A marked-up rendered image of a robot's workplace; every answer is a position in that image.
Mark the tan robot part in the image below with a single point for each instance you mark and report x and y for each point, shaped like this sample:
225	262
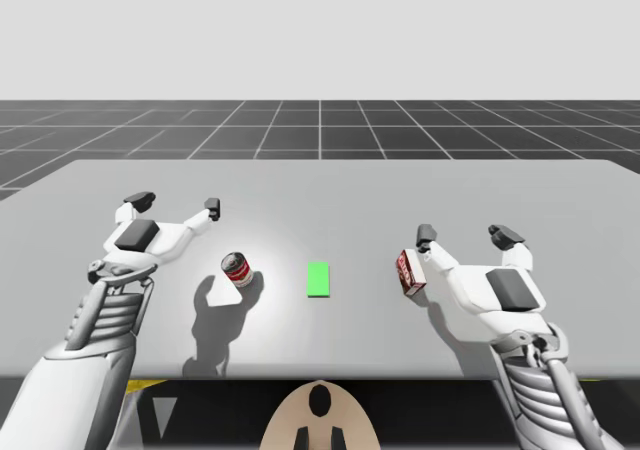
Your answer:
320	420

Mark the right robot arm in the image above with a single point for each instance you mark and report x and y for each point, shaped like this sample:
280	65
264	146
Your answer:
545	395

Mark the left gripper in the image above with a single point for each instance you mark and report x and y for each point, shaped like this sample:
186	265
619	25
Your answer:
150	242

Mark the red and white carton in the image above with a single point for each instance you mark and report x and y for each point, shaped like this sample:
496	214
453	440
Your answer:
410	272

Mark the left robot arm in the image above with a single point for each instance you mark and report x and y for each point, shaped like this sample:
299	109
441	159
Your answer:
75	360

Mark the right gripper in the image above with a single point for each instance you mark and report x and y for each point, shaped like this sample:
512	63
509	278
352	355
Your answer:
480	295

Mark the green pad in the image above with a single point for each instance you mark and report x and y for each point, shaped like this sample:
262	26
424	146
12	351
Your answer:
318	280

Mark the red and white can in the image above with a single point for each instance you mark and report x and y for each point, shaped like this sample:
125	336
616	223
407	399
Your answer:
237	269

